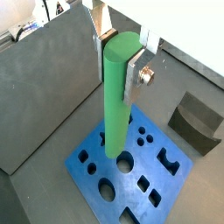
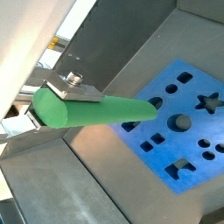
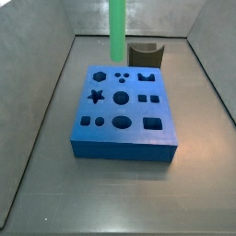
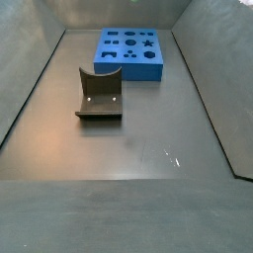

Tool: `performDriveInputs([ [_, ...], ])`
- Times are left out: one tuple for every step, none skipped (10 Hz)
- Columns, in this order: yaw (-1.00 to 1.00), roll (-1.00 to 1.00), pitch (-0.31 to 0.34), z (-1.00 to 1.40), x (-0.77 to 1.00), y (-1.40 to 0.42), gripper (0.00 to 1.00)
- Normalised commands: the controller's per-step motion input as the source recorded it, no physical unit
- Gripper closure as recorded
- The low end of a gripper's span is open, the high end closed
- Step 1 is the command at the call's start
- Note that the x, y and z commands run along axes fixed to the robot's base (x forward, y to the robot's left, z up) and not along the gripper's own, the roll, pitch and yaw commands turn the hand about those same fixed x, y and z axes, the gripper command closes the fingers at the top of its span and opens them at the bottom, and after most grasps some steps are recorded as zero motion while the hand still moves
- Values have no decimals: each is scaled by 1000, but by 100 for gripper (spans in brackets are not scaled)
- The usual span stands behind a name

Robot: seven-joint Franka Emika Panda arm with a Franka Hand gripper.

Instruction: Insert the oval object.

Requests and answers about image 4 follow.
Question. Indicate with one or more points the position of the blue foam shape-sorter block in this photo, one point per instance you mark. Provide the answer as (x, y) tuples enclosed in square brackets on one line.
[(135, 50)]

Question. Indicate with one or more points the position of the black curved holder bracket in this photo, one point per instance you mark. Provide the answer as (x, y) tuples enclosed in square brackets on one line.
[(102, 94)]

